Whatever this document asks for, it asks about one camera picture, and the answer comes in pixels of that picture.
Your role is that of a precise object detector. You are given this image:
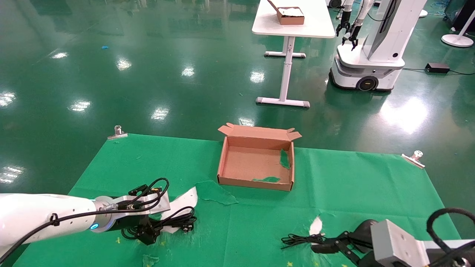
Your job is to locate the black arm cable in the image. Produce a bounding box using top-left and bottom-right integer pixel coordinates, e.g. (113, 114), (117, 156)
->
(426, 208), (475, 267)
(0, 178), (170, 260)

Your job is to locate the black cabinet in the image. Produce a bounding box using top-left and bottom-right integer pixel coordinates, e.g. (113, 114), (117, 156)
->
(445, 0), (475, 32)

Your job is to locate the open brown cardboard box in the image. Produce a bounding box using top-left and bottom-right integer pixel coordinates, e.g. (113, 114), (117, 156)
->
(217, 123), (303, 192)

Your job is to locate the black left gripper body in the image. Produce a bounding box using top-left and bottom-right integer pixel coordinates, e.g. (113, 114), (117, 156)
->
(108, 214), (156, 241)

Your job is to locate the black adapter floor cable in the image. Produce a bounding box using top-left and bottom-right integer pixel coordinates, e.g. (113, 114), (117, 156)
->
(403, 67), (475, 76)

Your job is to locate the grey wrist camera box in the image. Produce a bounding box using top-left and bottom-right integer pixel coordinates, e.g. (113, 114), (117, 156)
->
(111, 192), (171, 216)
(370, 219), (429, 267)

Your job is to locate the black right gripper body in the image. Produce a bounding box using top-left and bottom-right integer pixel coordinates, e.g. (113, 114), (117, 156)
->
(348, 236), (374, 266)

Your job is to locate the brown box with white contents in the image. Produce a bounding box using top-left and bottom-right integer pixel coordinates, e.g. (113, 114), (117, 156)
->
(267, 0), (305, 26)

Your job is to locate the background robot arm black gripper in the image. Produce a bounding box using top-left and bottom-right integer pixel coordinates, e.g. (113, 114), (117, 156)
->
(336, 0), (353, 37)
(342, 0), (374, 51)

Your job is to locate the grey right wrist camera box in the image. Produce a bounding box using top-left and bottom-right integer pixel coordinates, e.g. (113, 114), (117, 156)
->
(370, 219), (429, 267)

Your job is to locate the silver metal table clip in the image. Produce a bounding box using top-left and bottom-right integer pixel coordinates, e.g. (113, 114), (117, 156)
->
(107, 125), (128, 140)
(401, 150), (426, 169)

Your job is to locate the black power adapter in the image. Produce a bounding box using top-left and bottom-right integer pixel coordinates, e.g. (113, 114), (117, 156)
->
(425, 62), (451, 74)

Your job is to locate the white wheeled background robot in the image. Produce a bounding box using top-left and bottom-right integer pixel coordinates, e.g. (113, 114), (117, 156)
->
(329, 0), (428, 92)

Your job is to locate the white background table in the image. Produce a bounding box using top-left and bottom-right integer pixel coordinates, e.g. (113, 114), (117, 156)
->
(252, 0), (336, 108)

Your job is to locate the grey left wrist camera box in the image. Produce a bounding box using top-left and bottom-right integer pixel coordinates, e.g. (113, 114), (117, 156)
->
(111, 192), (171, 216)

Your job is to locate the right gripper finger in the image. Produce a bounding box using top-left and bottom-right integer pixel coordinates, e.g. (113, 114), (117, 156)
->
(322, 231), (357, 246)
(311, 243), (360, 264)

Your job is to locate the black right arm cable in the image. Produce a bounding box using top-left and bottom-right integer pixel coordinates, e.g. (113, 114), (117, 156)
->
(426, 208), (475, 267)

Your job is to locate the black power cable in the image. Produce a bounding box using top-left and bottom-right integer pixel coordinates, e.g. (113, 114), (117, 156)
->
(122, 206), (197, 240)

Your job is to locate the green table cloth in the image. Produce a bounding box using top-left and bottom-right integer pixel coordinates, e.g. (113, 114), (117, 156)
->
(11, 133), (462, 267)

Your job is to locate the white floor stand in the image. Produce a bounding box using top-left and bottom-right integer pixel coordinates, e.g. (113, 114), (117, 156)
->
(441, 11), (475, 48)

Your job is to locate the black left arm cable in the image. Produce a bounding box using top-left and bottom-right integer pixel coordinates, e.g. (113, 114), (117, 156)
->
(0, 178), (170, 260)

